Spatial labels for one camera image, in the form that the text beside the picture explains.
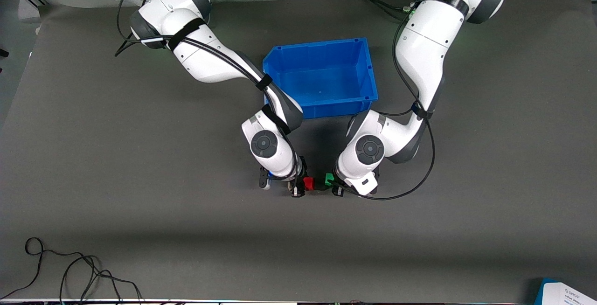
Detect blue plastic storage bin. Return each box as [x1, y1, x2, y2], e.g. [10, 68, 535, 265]
[262, 37, 379, 120]

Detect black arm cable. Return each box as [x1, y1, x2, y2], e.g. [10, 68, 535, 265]
[115, 0, 300, 176]
[344, 0, 437, 201]

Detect dark grey table mat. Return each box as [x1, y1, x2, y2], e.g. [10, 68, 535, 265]
[0, 0, 597, 304]

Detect black left arm base cables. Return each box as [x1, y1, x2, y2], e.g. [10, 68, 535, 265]
[352, 0, 416, 17]

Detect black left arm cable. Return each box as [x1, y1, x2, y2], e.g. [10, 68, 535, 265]
[344, 0, 437, 201]

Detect blue and white product box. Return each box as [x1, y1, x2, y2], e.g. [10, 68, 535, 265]
[534, 277, 597, 305]

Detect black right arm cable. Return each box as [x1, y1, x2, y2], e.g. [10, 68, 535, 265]
[115, 0, 300, 176]

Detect loose thin black cable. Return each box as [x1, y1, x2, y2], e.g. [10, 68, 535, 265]
[0, 237, 143, 302]

